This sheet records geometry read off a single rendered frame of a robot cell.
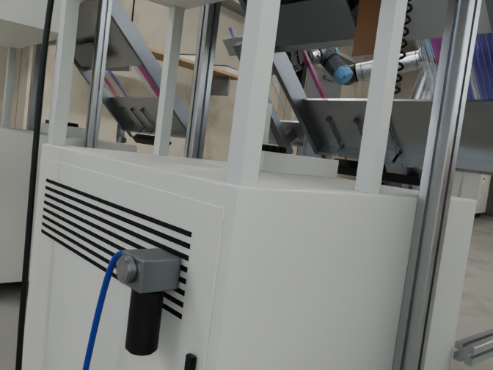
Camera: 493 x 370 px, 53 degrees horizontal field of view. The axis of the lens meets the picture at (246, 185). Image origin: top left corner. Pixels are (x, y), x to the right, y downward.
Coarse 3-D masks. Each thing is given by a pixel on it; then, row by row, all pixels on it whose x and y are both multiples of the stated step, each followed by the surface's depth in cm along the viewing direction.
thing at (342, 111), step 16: (320, 112) 160; (336, 112) 155; (352, 112) 150; (400, 112) 137; (416, 112) 133; (464, 112) 123; (480, 112) 120; (320, 128) 166; (336, 128) 161; (352, 128) 155; (400, 128) 142; (416, 128) 138; (464, 128) 127; (480, 128) 123; (336, 144) 167; (352, 144) 161; (400, 144) 146; (416, 144) 142; (464, 144) 130; (480, 144) 127
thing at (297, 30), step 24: (288, 0) 134; (312, 0) 124; (336, 0) 119; (432, 0) 107; (288, 24) 135; (312, 24) 130; (336, 24) 124; (408, 24) 116; (432, 24) 111; (480, 24) 104; (288, 48) 148; (312, 48) 142
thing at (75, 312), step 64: (64, 0) 108; (192, 0) 118; (256, 0) 59; (384, 0) 77; (64, 64) 108; (256, 64) 59; (384, 64) 77; (64, 128) 110; (256, 128) 61; (384, 128) 78; (64, 192) 99; (128, 192) 79; (64, 256) 98; (128, 256) 64; (192, 256) 65; (64, 320) 96; (128, 320) 66; (192, 320) 64
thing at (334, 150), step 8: (320, 152) 169; (328, 152) 166; (336, 152) 164; (344, 152) 162; (352, 152) 160; (392, 152) 150; (400, 152) 149; (384, 160) 150; (392, 160) 148; (400, 160) 146; (408, 160) 144; (416, 160) 142; (456, 160) 135; (464, 160) 133; (472, 160) 132; (480, 160) 131; (456, 168) 133; (464, 168) 131; (472, 168) 130; (480, 168) 128; (488, 168) 127
